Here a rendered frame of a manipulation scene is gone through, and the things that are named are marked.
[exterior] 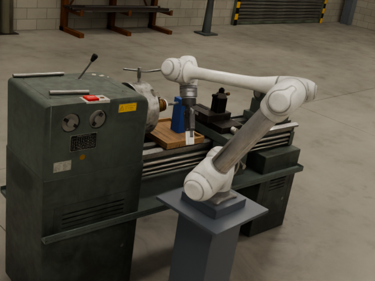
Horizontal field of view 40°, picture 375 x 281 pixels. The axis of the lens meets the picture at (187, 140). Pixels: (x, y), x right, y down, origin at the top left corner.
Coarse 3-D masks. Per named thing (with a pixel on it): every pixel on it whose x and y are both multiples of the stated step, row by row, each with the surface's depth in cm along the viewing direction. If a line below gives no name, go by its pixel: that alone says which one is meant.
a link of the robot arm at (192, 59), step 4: (184, 56) 256; (188, 56) 255; (192, 56) 256; (188, 60) 254; (192, 60) 255; (196, 64) 257; (192, 80) 253; (196, 80) 256; (180, 84) 256; (184, 84) 255; (188, 84) 254; (192, 84) 255; (196, 84) 257
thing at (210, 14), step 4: (208, 0) 1117; (212, 0) 1115; (208, 4) 1119; (212, 4) 1119; (208, 8) 1121; (212, 8) 1123; (208, 12) 1124; (212, 12) 1127; (208, 16) 1127; (204, 20) 1134; (208, 20) 1129; (204, 24) 1135; (208, 24) 1132; (204, 28) 1137; (208, 28) 1136; (196, 32) 1140; (200, 32) 1136; (204, 32) 1139; (208, 32) 1140; (212, 32) 1156
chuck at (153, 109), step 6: (138, 84) 294; (144, 84) 296; (144, 90) 291; (150, 90) 294; (150, 96) 292; (156, 96) 294; (150, 102) 290; (156, 102) 293; (150, 108) 290; (156, 108) 293; (150, 114) 291; (156, 114) 294; (150, 120) 293; (156, 120) 296
